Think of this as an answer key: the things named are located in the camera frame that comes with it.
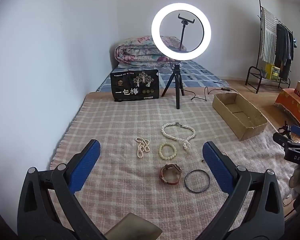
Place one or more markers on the striped hanging cloth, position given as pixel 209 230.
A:
pixel 268 37

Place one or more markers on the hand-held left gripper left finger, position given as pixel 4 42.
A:
pixel 86 165

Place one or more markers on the black snack bag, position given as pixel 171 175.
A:
pixel 135 85

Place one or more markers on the black phone holder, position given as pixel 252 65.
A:
pixel 183 35

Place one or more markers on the person's right hand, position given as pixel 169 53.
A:
pixel 295 178

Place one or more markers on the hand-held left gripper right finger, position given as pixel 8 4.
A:
pixel 217 167

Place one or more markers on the dark hanging clothes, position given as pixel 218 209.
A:
pixel 283 47

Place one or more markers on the cardboard box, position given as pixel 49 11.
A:
pixel 250 130

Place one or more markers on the yellow box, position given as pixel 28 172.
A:
pixel 272 72

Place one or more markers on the black tripod stand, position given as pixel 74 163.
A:
pixel 177 87

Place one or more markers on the black clothes rack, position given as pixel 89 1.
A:
pixel 259 17

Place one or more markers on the blue patterned bedsheet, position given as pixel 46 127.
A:
pixel 197 72

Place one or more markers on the pink plaid blanket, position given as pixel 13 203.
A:
pixel 127 120

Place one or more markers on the dark thin bangle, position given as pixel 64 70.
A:
pixel 185 181

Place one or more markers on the folded floral quilt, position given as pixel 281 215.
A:
pixel 135 52

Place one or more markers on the small black clamp stand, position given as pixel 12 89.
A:
pixel 285 129

